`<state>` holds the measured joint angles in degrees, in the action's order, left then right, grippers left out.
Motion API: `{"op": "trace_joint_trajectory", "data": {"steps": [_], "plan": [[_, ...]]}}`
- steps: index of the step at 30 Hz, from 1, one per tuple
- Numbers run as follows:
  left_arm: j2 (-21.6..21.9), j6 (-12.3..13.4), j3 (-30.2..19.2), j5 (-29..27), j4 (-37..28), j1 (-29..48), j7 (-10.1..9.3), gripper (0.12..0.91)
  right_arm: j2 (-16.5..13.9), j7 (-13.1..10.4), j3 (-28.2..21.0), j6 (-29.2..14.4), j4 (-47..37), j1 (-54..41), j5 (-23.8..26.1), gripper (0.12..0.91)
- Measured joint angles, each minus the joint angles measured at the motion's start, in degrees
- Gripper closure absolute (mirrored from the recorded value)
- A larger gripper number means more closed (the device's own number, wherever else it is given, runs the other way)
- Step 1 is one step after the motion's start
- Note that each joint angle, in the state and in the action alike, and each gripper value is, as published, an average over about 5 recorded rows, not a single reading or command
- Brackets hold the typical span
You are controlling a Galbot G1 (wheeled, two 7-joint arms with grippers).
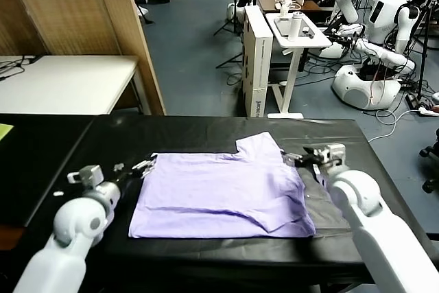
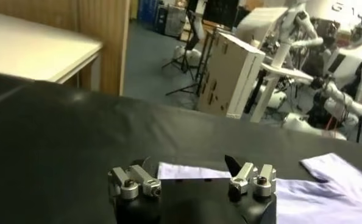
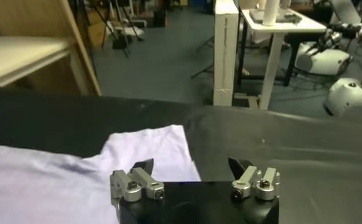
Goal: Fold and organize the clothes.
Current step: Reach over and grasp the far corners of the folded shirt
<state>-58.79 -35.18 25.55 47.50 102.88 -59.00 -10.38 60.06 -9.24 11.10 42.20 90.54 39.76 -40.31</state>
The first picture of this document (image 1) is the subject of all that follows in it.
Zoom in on small white desk gadget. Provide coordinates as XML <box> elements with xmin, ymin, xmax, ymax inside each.
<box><xmin>275</xmin><ymin>0</ymin><xmax>302</xmax><ymax>19</ymax></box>

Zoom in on white side table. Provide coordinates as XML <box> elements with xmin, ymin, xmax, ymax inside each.
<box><xmin>265</xmin><ymin>12</ymin><xmax>333</xmax><ymax>119</ymax></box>

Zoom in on black light stand tripod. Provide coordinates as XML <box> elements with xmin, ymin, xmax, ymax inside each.
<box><xmin>213</xmin><ymin>0</ymin><xmax>248</xmax><ymax>38</ymax></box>

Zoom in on wooden folding screen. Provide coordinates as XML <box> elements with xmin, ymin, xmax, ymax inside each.
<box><xmin>0</xmin><ymin>0</ymin><xmax>168</xmax><ymax>117</ymax></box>

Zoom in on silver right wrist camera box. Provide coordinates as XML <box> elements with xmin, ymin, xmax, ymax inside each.
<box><xmin>320</xmin><ymin>143</ymin><xmax>346</xmax><ymax>167</ymax></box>

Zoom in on grey tablet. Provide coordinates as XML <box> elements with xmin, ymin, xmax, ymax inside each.
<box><xmin>274</xmin><ymin>16</ymin><xmax>311</xmax><ymax>38</ymax></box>

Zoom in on black camera tripod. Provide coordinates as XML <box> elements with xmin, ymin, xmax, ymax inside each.
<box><xmin>406</xmin><ymin>0</ymin><xmax>439</xmax><ymax>108</ymax></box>

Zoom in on black office chair base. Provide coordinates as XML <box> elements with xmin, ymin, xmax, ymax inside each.
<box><xmin>418</xmin><ymin>141</ymin><xmax>439</xmax><ymax>194</ymax></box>

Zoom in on white bottle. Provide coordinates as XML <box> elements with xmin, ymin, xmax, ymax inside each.
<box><xmin>287</xmin><ymin>11</ymin><xmax>305</xmax><ymax>42</ymax></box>

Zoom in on tall white cardboard box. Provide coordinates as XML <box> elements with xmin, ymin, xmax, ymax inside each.
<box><xmin>241</xmin><ymin>5</ymin><xmax>274</xmax><ymax>119</ymax></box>

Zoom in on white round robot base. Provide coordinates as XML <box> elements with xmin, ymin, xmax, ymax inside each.
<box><xmin>226</xmin><ymin>3</ymin><xmax>246</xmax><ymax>21</ymax></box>

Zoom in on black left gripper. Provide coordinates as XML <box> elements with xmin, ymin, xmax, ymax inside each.
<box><xmin>109</xmin><ymin>154</ymin><xmax>158</xmax><ymax>191</ymax></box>

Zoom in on white humanoid robot black shoulders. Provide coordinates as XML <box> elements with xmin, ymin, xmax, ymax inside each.
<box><xmin>331</xmin><ymin>0</ymin><xmax>421</xmax><ymax>112</ymax></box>

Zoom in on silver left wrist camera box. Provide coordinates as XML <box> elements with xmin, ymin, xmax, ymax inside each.
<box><xmin>67</xmin><ymin>165</ymin><xmax>104</xmax><ymax>187</ymax></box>

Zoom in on lavender t-shirt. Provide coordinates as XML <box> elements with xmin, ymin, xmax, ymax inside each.
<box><xmin>128</xmin><ymin>130</ymin><xmax>316</xmax><ymax>239</ymax></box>

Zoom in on black power adapter with cable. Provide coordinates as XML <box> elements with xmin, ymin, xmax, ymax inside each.
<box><xmin>0</xmin><ymin>54</ymin><xmax>45</xmax><ymax>83</ymax></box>

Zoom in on yellow-green paper sheet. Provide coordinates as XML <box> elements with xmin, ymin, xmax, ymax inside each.
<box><xmin>0</xmin><ymin>124</ymin><xmax>15</xmax><ymax>143</ymax></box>

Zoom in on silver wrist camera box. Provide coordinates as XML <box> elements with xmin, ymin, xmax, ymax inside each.
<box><xmin>67</xmin><ymin>165</ymin><xmax>104</xmax><ymax>187</ymax></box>
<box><xmin>320</xmin><ymin>143</ymin><xmax>346</xmax><ymax>167</ymax></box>

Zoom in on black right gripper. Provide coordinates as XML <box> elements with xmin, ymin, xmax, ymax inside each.
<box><xmin>280</xmin><ymin>146</ymin><xmax>330</xmax><ymax>176</ymax></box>

